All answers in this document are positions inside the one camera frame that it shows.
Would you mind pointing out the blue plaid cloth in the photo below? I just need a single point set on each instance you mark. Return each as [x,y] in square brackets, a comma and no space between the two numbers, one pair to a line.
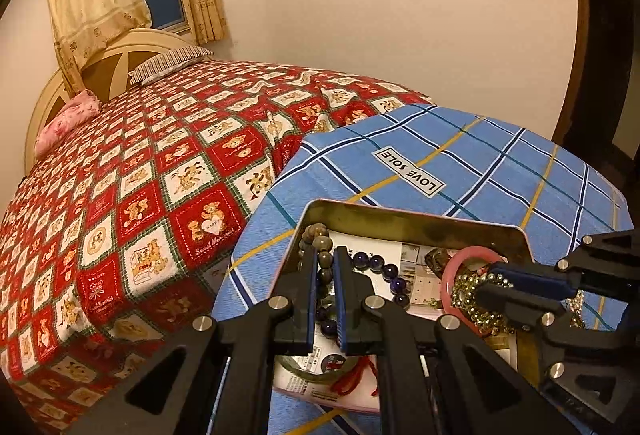
[450,150]

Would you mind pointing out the striped pillow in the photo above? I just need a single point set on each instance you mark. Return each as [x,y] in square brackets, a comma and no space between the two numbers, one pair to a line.
[167,64]

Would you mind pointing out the printed paper leaflet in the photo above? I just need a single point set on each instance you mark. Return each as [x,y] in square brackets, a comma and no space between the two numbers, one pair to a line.
[415,260]

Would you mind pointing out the pink pillow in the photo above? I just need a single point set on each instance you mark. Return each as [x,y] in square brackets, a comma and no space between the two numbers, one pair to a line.
[67,120]

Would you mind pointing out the wooden door frame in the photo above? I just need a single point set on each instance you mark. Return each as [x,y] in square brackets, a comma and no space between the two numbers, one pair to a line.
[582,15]

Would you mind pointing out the dark door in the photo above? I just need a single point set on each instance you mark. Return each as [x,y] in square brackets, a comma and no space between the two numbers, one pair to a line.
[615,40]

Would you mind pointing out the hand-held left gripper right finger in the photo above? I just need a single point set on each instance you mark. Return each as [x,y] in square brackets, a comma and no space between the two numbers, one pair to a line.
[341,310]

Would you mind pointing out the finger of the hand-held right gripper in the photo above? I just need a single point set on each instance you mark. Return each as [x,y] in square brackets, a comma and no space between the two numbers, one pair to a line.
[532,280]
[530,310]

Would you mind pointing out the green jade bangle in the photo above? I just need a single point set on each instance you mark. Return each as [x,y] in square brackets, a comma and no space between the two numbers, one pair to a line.
[300,365]

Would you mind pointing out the rectangular metal tin box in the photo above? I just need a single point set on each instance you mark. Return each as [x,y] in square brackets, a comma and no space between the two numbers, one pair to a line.
[400,225]

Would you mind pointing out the bed with red quilt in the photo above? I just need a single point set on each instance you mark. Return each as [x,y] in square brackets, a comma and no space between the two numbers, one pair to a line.
[150,190]

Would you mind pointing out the cream wooden headboard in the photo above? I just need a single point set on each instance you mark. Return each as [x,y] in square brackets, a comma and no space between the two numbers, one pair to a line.
[105,65]

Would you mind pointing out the pink bangle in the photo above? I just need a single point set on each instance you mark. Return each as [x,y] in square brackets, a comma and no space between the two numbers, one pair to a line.
[449,280]

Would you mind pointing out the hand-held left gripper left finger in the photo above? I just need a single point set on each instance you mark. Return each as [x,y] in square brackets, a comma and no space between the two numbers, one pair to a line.
[313,310]

